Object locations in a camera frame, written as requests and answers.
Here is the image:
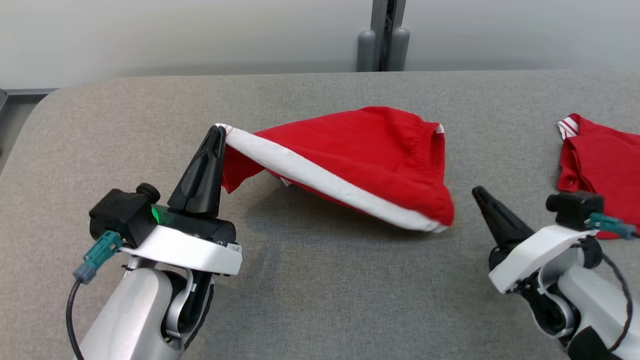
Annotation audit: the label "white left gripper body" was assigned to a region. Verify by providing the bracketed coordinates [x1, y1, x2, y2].
[127, 204, 243, 277]

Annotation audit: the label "left teal connector black cable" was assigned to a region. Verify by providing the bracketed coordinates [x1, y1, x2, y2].
[65, 230, 123, 360]

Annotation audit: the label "red jersey with striped trim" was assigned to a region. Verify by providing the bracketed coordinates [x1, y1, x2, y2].
[556, 113, 640, 240]

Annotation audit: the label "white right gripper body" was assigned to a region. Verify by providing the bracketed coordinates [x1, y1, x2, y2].
[488, 224, 603, 295]

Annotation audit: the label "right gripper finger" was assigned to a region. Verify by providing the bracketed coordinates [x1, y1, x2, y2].
[471, 186, 536, 249]

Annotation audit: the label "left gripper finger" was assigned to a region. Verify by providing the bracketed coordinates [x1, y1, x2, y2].
[192, 126, 227, 217]
[167, 126, 220, 212]

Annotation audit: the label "red shorts with white band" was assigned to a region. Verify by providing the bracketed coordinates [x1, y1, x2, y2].
[215, 106, 456, 234]

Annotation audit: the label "grey rounded post foot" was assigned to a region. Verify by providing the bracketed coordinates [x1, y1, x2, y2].
[390, 27, 411, 72]
[357, 30, 377, 72]

